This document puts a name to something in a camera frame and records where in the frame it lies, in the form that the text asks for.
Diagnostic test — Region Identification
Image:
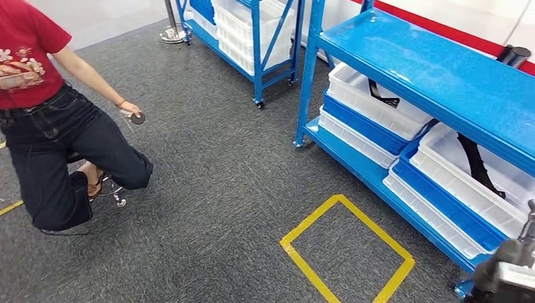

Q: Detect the black curved part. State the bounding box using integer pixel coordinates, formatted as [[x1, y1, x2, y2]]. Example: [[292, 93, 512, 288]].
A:
[[456, 132, 507, 199], [367, 78, 401, 109]]

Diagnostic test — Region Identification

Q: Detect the black stanchion post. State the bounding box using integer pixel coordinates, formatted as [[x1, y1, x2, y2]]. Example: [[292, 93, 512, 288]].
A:
[[496, 45, 532, 70]]

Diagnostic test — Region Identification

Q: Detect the chrome stool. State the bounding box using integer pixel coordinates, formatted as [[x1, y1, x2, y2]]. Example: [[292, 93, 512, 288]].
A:
[[66, 152, 127, 209]]

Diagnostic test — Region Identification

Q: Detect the person's left hand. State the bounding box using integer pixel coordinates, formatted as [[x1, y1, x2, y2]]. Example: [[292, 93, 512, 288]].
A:
[[119, 101, 143, 120]]

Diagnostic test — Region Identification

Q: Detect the blue plastic crate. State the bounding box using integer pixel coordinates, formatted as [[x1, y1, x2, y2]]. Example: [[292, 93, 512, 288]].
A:
[[322, 90, 439, 157], [190, 0, 216, 25], [391, 142, 509, 254]]

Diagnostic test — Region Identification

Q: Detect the yellow floor tape square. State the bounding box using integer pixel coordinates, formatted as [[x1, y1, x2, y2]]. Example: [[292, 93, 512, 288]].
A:
[[0, 141, 25, 217], [279, 194, 416, 303]]

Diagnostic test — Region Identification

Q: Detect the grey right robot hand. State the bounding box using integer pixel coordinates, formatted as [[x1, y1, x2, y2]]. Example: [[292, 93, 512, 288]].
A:
[[470, 198, 535, 303]]

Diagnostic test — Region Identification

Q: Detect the blue steel shelf rack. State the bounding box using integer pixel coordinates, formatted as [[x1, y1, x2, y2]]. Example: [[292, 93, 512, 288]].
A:
[[292, 0, 535, 300], [175, 0, 306, 110]]

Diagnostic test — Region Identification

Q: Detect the white car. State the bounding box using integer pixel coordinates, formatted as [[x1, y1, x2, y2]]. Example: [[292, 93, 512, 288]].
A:
[[292, 0, 535, 66]]

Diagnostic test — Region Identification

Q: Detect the person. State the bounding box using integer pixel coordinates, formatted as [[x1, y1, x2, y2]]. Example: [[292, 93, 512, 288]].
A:
[[0, 0, 154, 234]]

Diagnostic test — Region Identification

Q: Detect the chrome stanchion base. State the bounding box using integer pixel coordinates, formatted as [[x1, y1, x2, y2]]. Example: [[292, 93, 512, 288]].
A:
[[160, 0, 187, 44]]

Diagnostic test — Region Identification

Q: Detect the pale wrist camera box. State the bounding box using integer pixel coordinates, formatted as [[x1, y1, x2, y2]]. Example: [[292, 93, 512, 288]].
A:
[[493, 261, 535, 292]]

